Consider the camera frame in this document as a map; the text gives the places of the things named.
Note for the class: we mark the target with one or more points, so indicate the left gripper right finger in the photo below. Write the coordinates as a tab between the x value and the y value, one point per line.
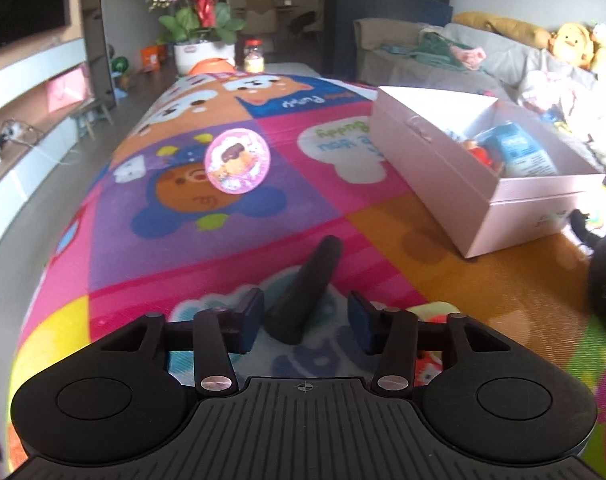
494	400

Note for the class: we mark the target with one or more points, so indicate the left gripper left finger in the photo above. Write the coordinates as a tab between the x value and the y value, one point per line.
130	392

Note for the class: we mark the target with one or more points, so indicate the black cylindrical stick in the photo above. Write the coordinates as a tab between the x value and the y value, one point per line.
286	320

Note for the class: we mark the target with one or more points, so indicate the black plush toy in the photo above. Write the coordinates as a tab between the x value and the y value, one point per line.
597	265

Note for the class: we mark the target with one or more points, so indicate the blue white snack bag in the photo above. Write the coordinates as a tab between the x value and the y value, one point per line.
514	153

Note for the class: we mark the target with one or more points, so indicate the red cartoon figure toy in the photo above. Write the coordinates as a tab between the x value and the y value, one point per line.
479	153

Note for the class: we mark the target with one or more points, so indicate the black-haired doll figurine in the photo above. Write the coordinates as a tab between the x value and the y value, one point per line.
429	363

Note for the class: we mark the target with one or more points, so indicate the colourful cartoon play mat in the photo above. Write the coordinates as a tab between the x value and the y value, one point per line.
153	234

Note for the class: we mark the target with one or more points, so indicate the pink cardboard box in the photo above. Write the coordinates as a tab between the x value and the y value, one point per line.
422	132

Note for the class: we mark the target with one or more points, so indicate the pink round candy tin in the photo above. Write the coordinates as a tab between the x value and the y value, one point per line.
237	161

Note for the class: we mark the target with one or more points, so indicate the small wooden stool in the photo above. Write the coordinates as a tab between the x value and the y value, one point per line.
88	114

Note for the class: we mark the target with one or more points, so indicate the white tv cabinet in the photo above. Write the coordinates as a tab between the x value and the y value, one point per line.
34	134

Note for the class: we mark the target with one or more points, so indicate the grey sofa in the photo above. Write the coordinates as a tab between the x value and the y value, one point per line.
572	99

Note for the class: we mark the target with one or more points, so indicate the orange bowl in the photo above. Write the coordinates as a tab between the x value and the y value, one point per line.
212	66

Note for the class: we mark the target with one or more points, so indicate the glass jar red lid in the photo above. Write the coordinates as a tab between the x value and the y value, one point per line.
254	61

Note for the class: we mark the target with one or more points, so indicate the teal cloth on sofa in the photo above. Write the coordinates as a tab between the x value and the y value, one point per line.
436	51

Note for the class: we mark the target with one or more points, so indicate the yellow duck plush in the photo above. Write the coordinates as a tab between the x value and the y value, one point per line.
572	44

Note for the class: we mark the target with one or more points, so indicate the mustard yellow cushion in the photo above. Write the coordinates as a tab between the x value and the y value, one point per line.
531	35

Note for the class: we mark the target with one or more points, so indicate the purple orchid potted plant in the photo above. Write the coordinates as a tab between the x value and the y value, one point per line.
198	30

